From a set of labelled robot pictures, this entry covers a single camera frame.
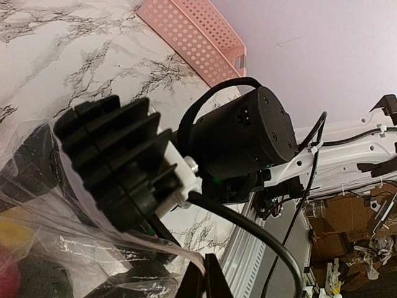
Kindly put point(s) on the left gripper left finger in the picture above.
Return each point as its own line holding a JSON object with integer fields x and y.
{"x": 192, "y": 283}

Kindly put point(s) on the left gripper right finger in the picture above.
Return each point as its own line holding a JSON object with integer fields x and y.
{"x": 214, "y": 279}

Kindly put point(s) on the clear zip top bag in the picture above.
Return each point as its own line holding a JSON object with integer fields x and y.
{"x": 101, "y": 261}

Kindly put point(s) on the yellow fake pepper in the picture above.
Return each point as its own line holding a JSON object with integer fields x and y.
{"x": 14, "y": 236}

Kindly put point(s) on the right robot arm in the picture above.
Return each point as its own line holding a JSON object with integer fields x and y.
{"x": 250, "y": 145}

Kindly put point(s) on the green fake pepper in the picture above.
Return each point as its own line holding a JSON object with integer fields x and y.
{"x": 42, "y": 278}

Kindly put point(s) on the red fake pepper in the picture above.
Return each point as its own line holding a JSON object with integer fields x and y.
{"x": 10, "y": 276}

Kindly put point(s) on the pink plastic basket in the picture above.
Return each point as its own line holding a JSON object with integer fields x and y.
{"x": 198, "y": 32}

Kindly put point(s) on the aluminium front rail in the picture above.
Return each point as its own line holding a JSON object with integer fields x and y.
{"x": 246, "y": 261}

